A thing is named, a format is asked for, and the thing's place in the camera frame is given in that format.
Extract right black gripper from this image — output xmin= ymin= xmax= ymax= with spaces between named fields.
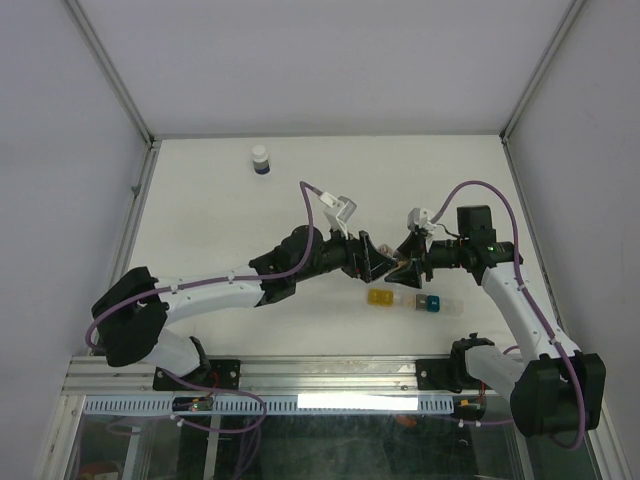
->
xmin=384 ymin=230 xmax=468 ymax=288

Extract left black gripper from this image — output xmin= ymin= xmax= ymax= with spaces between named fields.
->
xmin=294 ymin=220 xmax=398 ymax=284

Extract clear bottle yellow pills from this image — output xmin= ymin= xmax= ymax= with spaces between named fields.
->
xmin=377 ymin=244 xmax=408 ymax=271

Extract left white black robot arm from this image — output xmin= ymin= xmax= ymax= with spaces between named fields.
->
xmin=91 ymin=225 xmax=398 ymax=389

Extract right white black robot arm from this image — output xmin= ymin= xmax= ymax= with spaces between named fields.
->
xmin=385 ymin=205 xmax=606 ymax=437

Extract white cap blue pill bottle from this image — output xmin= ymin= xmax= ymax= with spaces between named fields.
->
xmin=251 ymin=145 xmax=270 ymax=175

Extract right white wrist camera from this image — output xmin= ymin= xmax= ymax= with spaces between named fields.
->
xmin=407 ymin=208 xmax=436 ymax=237

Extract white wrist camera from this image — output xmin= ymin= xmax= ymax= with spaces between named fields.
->
xmin=319 ymin=192 xmax=357 ymax=238
xmin=407 ymin=208 xmax=436 ymax=237

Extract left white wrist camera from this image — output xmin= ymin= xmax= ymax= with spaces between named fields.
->
xmin=319 ymin=192 xmax=357 ymax=238

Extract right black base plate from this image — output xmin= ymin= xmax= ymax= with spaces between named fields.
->
xmin=415 ymin=353 xmax=513 ymax=393

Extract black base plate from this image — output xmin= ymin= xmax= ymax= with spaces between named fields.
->
xmin=415 ymin=353 xmax=513 ymax=393
xmin=152 ymin=357 xmax=241 ymax=391

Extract aluminium mounting rail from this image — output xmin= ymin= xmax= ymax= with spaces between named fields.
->
xmin=62 ymin=355 xmax=449 ymax=396

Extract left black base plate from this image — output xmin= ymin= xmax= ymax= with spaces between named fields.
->
xmin=152 ymin=357 xmax=241 ymax=391

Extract right aluminium frame post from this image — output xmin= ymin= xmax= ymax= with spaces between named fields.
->
xmin=499 ymin=0 xmax=588 ymax=142

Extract aluminium frame post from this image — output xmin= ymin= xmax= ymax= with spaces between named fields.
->
xmin=499 ymin=0 xmax=588 ymax=142
xmin=61 ymin=0 xmax=155 ymax=146

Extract white slotted cable duct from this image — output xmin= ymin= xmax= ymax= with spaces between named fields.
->
xmin=84 ymin=394 xmax=454 ymax=416

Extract left aluminium frame post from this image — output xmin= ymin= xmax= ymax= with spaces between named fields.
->
xmin=61 ymin=0 xmax=155 ymax=146

